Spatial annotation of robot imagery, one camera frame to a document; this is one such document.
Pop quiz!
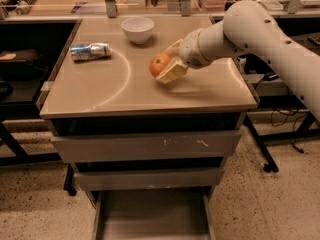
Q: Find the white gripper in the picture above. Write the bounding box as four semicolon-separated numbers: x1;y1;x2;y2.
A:
156;28;211;84

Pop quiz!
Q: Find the orange fruit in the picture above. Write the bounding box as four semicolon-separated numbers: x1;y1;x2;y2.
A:
149;53;171;78

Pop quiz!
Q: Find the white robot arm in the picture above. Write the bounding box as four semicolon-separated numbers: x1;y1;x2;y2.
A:
156;0;320;120

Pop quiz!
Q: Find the grey top drawer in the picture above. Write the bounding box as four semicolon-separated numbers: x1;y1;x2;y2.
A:
52;130;240;162

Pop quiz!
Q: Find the grey drawer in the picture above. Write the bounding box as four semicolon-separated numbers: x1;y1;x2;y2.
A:
52;130;240;162
91;188;216;240
75;168;224;191

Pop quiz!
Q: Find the grey drawer cabinet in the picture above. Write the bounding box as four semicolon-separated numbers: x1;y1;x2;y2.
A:
35;15;260;240

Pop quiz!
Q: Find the grey middle drawer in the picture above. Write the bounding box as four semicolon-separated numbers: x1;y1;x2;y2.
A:
75;168;224;191

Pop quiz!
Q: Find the grey bottom drawer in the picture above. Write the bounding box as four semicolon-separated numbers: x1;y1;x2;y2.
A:
91;188;216;240

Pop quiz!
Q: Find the white ceramic bowl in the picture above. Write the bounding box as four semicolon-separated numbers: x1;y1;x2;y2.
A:
121;17;154;44

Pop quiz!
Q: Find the crushed blue silver can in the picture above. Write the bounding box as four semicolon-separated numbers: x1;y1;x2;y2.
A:
69;42;111;62

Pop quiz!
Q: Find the black power adapter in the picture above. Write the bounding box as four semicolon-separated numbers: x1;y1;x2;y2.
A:
263;72;276;81

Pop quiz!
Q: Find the black cable on floor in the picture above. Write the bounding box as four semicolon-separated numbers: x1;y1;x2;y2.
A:
269;97;313;154

